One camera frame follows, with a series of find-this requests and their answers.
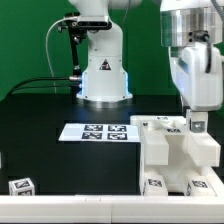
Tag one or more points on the white chair backrest part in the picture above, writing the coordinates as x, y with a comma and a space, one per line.
166, 140

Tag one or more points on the white L-shaped border wall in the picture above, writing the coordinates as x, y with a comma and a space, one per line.
117, 209

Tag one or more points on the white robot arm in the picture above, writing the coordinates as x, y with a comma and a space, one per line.
189, 29

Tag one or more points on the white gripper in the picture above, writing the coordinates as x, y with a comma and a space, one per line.
199, 90

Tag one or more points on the white base tag plate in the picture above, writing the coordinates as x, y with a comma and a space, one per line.
74, 132

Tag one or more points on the white chair seat part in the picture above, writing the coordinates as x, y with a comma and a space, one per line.
175, 176

